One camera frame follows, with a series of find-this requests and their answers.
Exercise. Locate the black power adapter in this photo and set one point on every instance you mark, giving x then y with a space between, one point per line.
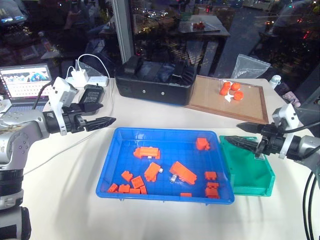
91 95

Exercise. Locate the long orange building block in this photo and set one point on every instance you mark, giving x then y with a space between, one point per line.
183 172

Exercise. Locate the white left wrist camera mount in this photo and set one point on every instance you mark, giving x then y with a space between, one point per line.
61 91

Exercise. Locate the flat orange building block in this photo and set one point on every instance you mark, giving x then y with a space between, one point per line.
185 194

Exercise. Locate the small white plastic piece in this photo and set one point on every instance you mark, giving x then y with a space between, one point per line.
228 98

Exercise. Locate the open laptop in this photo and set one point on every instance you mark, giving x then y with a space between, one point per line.
23 85

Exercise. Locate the white power strip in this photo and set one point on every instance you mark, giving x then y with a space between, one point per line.
98 80

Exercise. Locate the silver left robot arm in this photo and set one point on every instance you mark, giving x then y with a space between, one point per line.
17 140

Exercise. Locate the white bottle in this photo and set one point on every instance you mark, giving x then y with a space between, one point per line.
275 81

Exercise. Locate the clear plastic bag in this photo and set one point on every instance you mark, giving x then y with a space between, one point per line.
250 67

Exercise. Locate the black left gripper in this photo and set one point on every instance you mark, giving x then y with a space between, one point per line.
73 121

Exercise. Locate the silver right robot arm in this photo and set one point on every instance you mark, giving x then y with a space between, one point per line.
308 150

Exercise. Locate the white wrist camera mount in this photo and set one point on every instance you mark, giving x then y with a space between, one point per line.
287 116
61 91

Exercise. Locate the green plastic bin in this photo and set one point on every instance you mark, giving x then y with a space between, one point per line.
250 172

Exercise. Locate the blue plastic tray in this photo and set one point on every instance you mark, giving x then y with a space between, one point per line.
165 140

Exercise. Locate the grey window frame post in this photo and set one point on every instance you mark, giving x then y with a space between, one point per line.
122 32

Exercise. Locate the black plastic crate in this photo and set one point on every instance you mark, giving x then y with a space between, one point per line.
152 90

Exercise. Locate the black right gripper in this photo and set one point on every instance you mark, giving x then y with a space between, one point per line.
272 141

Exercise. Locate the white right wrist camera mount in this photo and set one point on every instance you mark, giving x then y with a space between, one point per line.
287 116

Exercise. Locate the small orange building block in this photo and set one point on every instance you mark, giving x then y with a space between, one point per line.
143 190
124 188
212 185
210 175
127 176
212 193
137 182
113 188
135 191

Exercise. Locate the white charger plug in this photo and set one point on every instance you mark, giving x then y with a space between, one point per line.
80 75

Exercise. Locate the round orange toy piece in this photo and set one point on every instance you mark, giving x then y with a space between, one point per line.
239 95
235 86

